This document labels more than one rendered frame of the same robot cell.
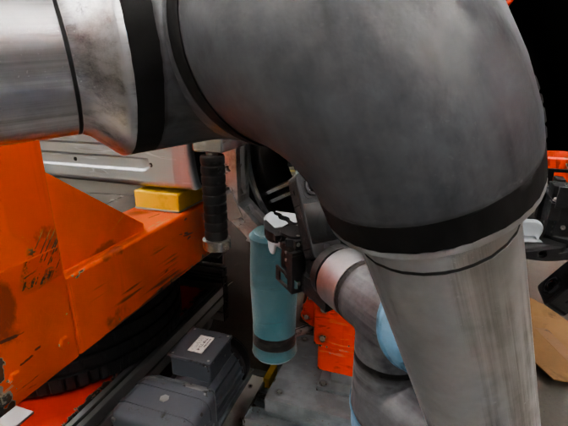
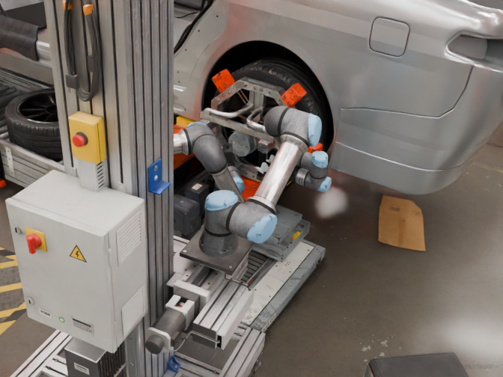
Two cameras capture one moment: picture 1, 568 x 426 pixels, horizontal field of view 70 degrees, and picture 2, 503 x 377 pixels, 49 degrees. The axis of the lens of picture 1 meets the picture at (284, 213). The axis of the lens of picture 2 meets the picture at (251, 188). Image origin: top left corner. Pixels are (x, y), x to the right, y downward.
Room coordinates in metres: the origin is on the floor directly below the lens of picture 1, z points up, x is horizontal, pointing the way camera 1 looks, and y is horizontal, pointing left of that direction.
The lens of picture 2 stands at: (-1.82, -0.54, 2.17)
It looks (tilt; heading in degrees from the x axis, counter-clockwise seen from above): 33 degrees down; 9
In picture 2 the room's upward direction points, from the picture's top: 5 degrees clockwise
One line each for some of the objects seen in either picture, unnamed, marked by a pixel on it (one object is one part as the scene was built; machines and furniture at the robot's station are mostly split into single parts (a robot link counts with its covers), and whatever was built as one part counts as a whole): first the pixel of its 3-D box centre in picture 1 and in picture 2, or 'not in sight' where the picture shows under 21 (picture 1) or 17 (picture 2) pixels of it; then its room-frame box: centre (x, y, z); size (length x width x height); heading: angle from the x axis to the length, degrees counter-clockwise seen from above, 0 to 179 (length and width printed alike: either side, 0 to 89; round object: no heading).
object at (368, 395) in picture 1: (397, 401); not in sight; (0.35, -0.12, 0.67); 0.11 x 0.08 x 0.11; 33
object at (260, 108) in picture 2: not in sight; (264, 114); (0.60, -0.19, 1.03); 0.19 x 0.18 x 0.11; 161
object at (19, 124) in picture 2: not in sight; (58, 121); (1.33, 1.34, 0.39); 0.66 x 0.66 x 0.24
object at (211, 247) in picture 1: (214, 199); not in sight; (0.58, 0.10, 0.83); 0.04 x 0.04 x 0.16
